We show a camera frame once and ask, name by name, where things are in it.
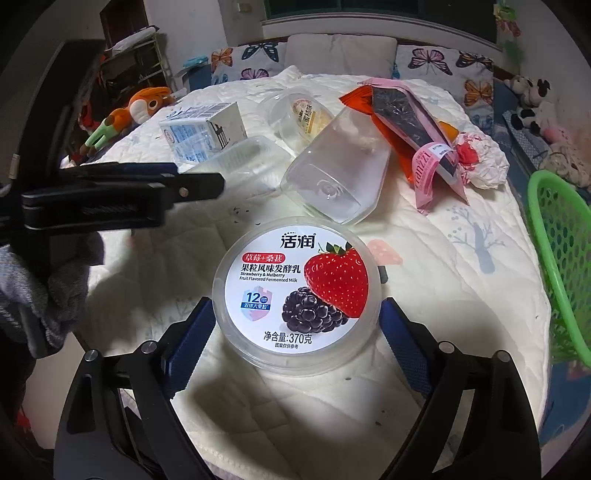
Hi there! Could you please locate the pink plush toy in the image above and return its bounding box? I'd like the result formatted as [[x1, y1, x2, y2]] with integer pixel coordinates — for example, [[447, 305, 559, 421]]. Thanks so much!
[[542, 125, 571, 145]]

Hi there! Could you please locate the green plastic basket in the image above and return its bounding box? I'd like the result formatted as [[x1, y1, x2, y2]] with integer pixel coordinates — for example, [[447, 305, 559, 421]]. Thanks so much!
[[527, 170, 590, 366]]

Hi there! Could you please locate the spotted beige plush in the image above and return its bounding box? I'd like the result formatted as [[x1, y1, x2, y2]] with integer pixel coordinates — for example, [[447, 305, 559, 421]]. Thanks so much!
[[540, 142, 590, 191]]

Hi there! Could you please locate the black white cow plush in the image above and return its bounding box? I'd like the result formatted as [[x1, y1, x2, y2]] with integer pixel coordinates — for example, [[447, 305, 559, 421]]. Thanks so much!
[[503, 75, 554, 137]]

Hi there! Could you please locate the strawberry yogurt tub lid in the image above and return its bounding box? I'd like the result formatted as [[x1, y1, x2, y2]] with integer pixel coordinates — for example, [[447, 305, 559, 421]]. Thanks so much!
[[211, 217, 383, 376]]

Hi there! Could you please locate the orange plush toy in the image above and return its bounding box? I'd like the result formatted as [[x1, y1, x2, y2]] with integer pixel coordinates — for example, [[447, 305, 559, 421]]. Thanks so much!
[[79, 87, 175, 157]]

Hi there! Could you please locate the left butterfly pillow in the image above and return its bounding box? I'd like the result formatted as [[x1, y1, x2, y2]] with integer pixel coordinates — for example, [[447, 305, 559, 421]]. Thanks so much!
[[211, 40, 287, 85]]

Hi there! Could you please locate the colourful wall pinwheel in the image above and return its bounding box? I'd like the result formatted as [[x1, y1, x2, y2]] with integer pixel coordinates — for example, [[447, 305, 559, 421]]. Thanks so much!
[[493, 1, 524, 68]]

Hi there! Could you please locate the blue white milk carton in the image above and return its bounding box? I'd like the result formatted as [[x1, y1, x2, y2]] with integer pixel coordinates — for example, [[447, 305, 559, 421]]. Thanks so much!
[[159, 102, 247, 163]]

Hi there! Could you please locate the red white tissue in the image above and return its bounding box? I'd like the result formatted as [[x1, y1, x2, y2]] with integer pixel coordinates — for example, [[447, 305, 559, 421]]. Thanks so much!
[[454, 132, 509, 190]]

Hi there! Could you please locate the right butterfly pillow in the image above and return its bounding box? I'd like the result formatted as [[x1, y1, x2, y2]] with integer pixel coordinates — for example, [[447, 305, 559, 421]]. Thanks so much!
[[393, 45, 494, 135]]

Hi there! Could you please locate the orange snack wrapper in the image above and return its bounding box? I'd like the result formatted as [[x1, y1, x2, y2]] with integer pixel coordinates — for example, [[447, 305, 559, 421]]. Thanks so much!
[[339, 78, 462, 186]]

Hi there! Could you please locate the pink snack wrapper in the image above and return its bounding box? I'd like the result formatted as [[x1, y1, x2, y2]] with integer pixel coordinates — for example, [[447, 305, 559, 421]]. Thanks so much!
[[366, 78, 467, 213]]

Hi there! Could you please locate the clear rectangular plastic tray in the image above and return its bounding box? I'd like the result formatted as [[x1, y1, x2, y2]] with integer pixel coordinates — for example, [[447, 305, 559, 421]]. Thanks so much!
[[186, 136, 291, 202]]

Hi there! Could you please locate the butterfly pillow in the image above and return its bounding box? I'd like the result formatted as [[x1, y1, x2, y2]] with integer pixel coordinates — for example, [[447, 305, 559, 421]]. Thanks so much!
[[393, 45, 494, 135], [211, 40, 287, 85]]

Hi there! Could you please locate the clear plastic bottle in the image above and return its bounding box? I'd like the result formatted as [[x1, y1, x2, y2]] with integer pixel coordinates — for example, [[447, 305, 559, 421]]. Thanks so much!
[[280, 107, 392, 225]]

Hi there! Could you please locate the clear jelly cup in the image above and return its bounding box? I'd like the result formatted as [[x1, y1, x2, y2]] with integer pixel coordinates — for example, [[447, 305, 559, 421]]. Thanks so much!
[[260, 88, 335, 155]]

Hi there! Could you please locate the grey gloved left hand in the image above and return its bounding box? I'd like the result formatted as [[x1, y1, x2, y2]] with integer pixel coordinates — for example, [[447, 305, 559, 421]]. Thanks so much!
[[1, 232, 104, 359]]

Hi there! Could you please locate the beige pillow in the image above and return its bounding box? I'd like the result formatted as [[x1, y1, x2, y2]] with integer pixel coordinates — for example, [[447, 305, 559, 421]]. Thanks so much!
[[284, 34, 398, 78]]

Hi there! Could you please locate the white quilted blanket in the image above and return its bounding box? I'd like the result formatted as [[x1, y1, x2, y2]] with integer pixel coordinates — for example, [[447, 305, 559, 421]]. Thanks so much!
[[59, 64, 553, 480]]

